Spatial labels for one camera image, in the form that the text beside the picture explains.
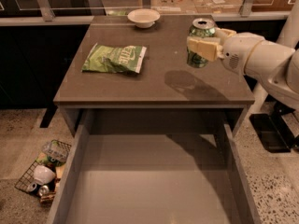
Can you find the silver can in basket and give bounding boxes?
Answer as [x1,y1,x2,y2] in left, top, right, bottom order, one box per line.
[37,185,50,197]
[26,182,38,193]

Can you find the brown snack item in basket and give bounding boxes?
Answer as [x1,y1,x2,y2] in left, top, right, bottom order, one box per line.
[40,192,56,204]

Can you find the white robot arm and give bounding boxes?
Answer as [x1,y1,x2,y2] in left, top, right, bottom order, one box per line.
[187,4,299,109]

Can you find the cardboard box left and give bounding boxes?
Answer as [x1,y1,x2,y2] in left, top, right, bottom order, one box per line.
[150,0,197,14]

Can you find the white ceramic bowl on table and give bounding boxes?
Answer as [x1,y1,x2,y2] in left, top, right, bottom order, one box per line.
[127,8,160,28]

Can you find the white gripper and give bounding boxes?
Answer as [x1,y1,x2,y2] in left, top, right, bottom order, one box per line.
[187,28,265,75]

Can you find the white bowl in basket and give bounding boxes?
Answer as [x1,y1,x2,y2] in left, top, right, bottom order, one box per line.
[34,165,56,185]

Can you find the black wire basket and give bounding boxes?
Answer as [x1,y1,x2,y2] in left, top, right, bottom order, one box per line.
[15,140,71,196]

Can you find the grey cabinet table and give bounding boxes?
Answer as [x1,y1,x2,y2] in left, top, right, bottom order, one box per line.
[54,15,254,133]

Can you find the green chip bag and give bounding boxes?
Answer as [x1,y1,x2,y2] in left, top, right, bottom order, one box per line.
[81,44,147,74]

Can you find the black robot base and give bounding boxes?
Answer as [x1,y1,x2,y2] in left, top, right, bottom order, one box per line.
[249,102,299,153]

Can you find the grey open top drawer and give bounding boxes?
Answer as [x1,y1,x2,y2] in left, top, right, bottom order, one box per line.
[47,109,260,224]

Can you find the green soda can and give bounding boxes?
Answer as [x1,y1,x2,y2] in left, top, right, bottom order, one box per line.
[187,18,216,68]

